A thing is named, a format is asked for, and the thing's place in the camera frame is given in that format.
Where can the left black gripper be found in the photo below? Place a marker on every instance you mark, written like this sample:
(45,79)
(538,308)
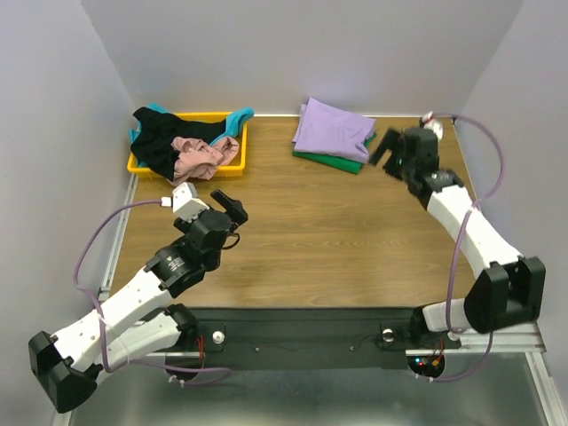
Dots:
(233,207)

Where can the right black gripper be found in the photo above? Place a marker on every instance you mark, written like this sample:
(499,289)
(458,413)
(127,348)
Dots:
(403,152)

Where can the purple t shirt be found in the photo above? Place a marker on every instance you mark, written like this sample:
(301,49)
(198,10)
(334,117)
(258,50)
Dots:
(315,115)

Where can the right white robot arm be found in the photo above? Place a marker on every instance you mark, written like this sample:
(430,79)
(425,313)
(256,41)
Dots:
(508,286)

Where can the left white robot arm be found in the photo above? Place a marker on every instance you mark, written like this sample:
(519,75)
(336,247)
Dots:
(142,317)

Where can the yellow plastic bin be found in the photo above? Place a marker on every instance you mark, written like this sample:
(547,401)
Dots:
(234,169)

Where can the folded green t shirt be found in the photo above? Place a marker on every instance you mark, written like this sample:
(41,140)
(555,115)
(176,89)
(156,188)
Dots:
(337,162)

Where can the pink t shirt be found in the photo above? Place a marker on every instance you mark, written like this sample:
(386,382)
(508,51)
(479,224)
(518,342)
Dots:
(199,160)

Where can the teal t shirt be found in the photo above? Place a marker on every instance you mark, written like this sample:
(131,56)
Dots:
(234,124)

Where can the black t shirt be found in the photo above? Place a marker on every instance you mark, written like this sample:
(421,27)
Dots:
(153,146)

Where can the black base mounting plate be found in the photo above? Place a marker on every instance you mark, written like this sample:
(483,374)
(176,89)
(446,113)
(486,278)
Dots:
(288,339)

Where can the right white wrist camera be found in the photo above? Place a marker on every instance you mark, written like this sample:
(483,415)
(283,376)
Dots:
(430,121)

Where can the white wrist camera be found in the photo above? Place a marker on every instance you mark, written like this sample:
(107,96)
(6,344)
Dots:
(185,202)
(430,121)

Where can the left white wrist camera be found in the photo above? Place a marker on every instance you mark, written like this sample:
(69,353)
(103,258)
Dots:
(185,202)

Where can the left side aluminium rail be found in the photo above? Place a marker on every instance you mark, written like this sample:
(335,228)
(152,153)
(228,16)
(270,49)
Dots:
(122,221)

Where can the aluminium frame rail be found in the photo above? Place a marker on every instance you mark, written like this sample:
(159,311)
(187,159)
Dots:
(524,338)

